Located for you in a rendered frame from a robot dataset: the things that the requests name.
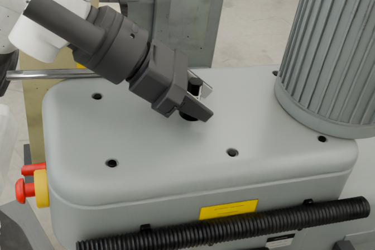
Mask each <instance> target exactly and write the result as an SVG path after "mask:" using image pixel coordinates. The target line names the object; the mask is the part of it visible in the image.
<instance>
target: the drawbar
mask: <svg viewBox="0 0 375 250"><path fill-rule="evenodd" d="M201 86H203V81H202V80H201V79H200V78H193V77H192V78H191V79H190V80H189V81H188V86H187V91H188V92H189V93H190V94H192V95H193V96H198V95H199V90H200V87H201ZM183 119H185V120H187V121H196V120H197V119H196V118H194V117H192V116H190V115H188V114H185V113H184V116H183Z"/></svg>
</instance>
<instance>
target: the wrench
mask: <svg viewBox="0 0 375 250"><path fill-rule="evenodd" d="M97 77H102V76H100V75H98V74H96V73H95V72H93V71H91V70H89V69H88V68H76V69H42V70H9V71H7V73H6V80H7V81H9V80H38V79H67V78H97Z"/></svg>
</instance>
